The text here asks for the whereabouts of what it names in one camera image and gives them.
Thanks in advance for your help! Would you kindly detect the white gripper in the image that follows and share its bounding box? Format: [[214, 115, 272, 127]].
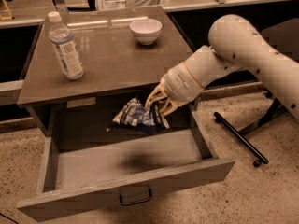
[[145, 63, 204, 116]]

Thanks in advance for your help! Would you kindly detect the black drawer handle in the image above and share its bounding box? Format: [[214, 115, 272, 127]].
[[119, 187, 152, 206]]

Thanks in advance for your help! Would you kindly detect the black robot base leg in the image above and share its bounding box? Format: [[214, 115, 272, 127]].
[[214, 98, 287, 167]]

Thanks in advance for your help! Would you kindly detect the white ceramic bowl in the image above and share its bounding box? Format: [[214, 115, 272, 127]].
[[130, 19, 163, 45]]

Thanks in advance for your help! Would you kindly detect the grey cabinet with top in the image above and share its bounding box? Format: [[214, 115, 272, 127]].
[[17, 7, 193, 134]]

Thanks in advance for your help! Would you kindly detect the open grey top drawer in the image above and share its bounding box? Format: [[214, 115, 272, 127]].
[[17, 110, 235, 222]]

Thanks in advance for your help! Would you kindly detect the blue chip bag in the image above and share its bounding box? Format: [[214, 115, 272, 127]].
[[106, 97, 169, 135]]

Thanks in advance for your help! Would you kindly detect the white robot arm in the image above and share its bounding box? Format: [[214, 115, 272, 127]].
[[145, 14, 299, 118]]

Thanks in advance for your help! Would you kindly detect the clear plastic water bottle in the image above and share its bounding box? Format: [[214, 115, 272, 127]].
[[48, 12, 84, 80]]

